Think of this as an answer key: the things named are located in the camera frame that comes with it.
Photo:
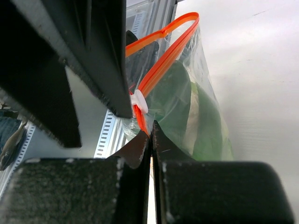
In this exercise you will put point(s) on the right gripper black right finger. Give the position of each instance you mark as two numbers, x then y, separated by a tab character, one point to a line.
215	192

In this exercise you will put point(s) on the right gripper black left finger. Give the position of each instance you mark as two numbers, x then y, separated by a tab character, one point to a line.
81	191

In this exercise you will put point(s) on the aluminium mounting rail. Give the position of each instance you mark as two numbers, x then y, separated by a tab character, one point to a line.
144	17

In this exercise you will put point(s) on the clear zip bag orange zipper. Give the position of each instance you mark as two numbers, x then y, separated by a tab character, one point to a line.
149	58

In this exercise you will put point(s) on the white slotted cable duct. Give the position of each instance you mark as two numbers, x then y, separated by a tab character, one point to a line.
106	137

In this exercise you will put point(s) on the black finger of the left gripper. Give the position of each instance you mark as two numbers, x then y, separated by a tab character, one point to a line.
33	81
90	35

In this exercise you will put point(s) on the dark green cucumber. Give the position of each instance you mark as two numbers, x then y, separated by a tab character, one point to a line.
169	103

